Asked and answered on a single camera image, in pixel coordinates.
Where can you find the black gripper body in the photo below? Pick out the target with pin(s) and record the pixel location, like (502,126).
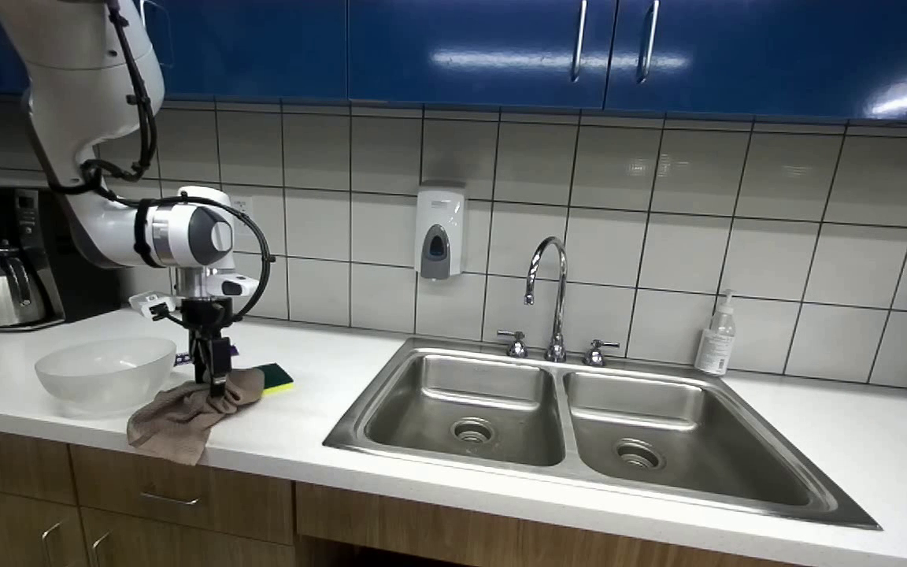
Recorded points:
(205,318)

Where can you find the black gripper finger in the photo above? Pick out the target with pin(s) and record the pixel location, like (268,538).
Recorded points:
(204,367)
(224,367)

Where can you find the brown cloth towel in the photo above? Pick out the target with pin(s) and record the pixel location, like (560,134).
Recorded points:
(187,415)

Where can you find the translucent white plastic bowl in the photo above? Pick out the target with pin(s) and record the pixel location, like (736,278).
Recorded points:
(102,372)

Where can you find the green and yellow sponge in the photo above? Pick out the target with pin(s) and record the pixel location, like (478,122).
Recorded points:
(276,378)

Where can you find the wooden lower cabinet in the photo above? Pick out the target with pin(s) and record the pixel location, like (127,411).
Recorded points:
(213,506)

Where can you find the black coffee machine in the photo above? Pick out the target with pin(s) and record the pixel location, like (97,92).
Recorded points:
(64,272)

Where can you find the steel coffee carafe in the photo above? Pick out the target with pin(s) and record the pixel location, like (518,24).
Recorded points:
(0,293)

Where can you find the blue glossy upper cabinets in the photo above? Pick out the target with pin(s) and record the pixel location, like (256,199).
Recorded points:
(370,42)

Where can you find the chrome gooseneck faucet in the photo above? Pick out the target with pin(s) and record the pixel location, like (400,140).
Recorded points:
(556,303)

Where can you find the stainless steel double sink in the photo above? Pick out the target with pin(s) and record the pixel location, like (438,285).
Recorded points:
(581,420)

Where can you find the clear soap pump bottle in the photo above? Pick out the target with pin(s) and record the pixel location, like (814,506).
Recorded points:
(716,342)

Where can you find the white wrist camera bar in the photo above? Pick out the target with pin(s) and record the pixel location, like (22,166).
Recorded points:
(230,289)

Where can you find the white wall soap dispenser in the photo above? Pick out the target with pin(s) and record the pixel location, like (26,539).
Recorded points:
(438,231)

